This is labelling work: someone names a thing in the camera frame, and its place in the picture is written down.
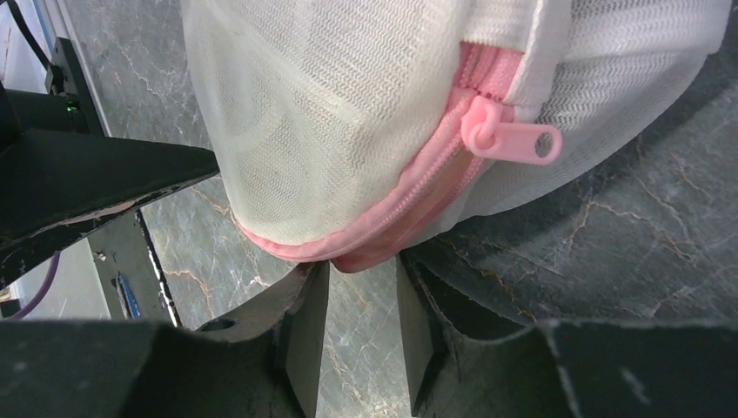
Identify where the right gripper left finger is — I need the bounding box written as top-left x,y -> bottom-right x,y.
1,262 -> 330,417

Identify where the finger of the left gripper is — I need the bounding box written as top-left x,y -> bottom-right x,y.
1,130 -> 219,287

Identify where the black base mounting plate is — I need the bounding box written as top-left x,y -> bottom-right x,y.
44,37 -> 179,324

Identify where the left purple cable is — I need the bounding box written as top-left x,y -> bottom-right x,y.
5,253 -> 62,321

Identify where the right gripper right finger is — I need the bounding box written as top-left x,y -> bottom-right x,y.
397,257 -> 737,417

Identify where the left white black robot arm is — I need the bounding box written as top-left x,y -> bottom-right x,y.
1,89 -> 219,287

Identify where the white mesh laundry bag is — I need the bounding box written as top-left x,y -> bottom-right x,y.
181,0 -> 730,273

